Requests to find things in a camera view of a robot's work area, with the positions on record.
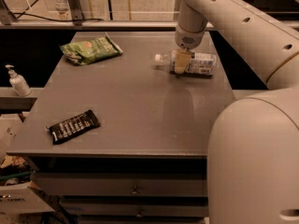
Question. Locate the black snack bar wrapper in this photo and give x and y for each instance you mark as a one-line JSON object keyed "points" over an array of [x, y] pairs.
{"points": [[68, 129]]}

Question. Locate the clear plastic water bottle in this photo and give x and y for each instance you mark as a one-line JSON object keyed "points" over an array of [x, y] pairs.
{"points": [[199, 64]]}

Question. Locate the drawer knob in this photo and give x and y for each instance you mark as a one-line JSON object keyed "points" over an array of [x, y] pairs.
{"points": [[139, 214], [135, 190]]}

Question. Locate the lower drawer knob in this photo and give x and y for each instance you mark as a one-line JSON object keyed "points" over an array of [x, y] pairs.
{"points": [[139, 214]]}

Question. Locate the metal railing frame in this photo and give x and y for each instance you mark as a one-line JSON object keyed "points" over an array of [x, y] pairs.
{"points": [[94, 14]]}

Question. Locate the green snack bag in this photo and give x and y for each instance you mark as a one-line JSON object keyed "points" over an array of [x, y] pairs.
{"points": [[91, 51]]}

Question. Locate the grey drawer cabinet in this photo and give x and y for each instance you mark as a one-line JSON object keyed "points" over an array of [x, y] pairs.
{"points": [[154, 133]]}

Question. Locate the upper drawer knob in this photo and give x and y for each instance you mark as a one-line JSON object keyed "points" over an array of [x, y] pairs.
{"points": [[135, 190]]}

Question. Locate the white cardboard box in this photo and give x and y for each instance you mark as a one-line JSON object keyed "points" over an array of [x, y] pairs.
{"points": [[18, 195]]}

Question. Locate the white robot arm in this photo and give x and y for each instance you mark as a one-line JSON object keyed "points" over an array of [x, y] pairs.
{"points": [[253, 148]]}

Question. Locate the white pump dispenser bottle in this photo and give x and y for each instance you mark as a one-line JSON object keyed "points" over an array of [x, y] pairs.
{"points": [[18, 82]]}

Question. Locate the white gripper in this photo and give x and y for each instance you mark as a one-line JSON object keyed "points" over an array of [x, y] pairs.
{"points": [[188, 39]]}

